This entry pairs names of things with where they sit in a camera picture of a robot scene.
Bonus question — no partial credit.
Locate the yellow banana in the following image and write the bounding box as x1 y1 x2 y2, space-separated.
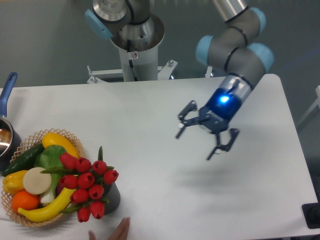
18 188 76 223

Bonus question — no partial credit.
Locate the orange fruit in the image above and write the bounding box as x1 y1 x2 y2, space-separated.
11 190 40 213

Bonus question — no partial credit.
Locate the dark grey ribbed vase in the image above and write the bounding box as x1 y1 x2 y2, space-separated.
102 182 121 215

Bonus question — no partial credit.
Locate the red tulip bouquet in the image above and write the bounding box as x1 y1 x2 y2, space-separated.
42 147 119 223

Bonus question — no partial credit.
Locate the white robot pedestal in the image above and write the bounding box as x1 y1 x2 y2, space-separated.
84 10 177 82

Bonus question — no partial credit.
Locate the black device at edge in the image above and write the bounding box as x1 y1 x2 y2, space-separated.
301 202 320 229

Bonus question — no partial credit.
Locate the yellow squash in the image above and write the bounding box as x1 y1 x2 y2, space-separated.
41 132 80 159

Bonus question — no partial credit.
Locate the beige round disc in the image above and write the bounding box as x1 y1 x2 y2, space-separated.
22 167 52 195

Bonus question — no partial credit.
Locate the green cucumber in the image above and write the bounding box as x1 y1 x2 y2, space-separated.
2 143 45 177

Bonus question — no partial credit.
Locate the yellow bell pepper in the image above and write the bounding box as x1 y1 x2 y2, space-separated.
2 170 27 195

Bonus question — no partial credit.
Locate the woven wicker basket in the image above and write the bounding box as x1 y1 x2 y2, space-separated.
1 128 85 228

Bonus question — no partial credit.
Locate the green bok choy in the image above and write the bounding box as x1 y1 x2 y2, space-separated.
33 145 67 206

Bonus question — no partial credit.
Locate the white frame at right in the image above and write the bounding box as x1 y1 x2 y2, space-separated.
296 85 320 133

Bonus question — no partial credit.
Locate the person's hand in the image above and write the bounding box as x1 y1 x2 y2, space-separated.
88 216 131 240

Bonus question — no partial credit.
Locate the blue handled saucepan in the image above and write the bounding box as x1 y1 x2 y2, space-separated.
0 72 22 171

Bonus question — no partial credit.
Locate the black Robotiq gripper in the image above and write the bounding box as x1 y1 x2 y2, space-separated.
175 86 242 161

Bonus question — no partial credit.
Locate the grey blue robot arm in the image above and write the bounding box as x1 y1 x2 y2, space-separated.
84 0 274 152

